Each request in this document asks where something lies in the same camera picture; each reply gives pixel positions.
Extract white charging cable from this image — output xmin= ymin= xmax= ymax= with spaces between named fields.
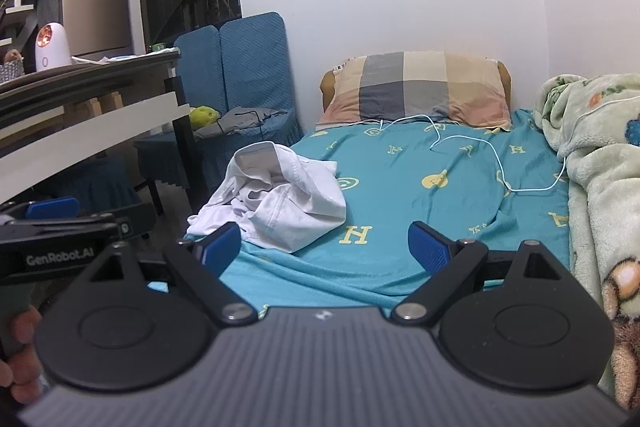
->
xmin=380 ymin=114 xmax=568 ymax=193

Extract white humidifier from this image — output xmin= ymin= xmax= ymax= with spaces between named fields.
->
xmin=35 ymin=23 xmax=74 ymax=72

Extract green plush toy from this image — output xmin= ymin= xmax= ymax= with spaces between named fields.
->
xmin=189 ymin=106 xmax=221 ymax=130

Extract brown pillow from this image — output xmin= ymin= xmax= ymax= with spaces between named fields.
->
xmin=320 ymin=59 xmax=513 ymax=112

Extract green fleece blanket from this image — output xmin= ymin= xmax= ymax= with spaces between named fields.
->
xmin=532 ymin=73 xmax=640 ymax=410

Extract thin black cable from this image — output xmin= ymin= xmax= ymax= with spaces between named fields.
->
xmin=216 ymin=109 xmax=275 ymax=134

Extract grey cloth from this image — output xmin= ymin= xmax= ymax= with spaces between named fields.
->
xmin=194 ymin=107 xmax=289 ymax=139

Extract teal printed bed sheet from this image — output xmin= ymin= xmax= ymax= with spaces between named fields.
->
xmin=145 ymin=107 xmax=572 ymax=314

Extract silver refrigerator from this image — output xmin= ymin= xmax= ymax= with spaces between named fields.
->
xmin=37 ymin=0 xmax=134 ymax=62

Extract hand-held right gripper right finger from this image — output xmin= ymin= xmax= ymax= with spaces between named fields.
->
xmin=391 ymin=221 xmax=576 ymax=327

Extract small woven basket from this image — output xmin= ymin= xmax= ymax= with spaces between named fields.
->
xmin=0 ymin=49 xmax=25 ymax=84

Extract person's left hand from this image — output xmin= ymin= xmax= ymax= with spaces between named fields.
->
xmin=0 ymin=304 xmax=44 ymax=405

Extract wooden desk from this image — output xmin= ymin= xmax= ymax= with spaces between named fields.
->
xmin=0 ymin=49 xmax=210 ymax=219

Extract blue covered chair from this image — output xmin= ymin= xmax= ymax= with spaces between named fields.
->
xmin=47 ymin=154 xmax=144 ymax=219
xmin=134 ymin=26 xmax=226 ymax=188
xmin=192 ymin=12 xmax=303 ymax=148

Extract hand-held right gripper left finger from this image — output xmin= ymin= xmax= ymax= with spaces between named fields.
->
xmin=75 ymin=222 xmax=259 ymax=327

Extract checkered pillow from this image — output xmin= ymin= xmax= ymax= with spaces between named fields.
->
xmin=316 ymin=52 xmax=513 ymax=131

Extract white pants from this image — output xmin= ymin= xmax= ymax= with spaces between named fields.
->
xmin=187 ymin=143 xmax=347 ymax=254

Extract white paper sheets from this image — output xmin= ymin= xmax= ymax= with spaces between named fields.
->
xmin=71 ymin=48 xmax=182 ymax=66

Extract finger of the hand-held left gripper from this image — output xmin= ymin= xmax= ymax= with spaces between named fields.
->
xmin=0 ymin=197 xmax=81 ymax=224
xmin=80 ymin=202 xmax=157 ymax=241

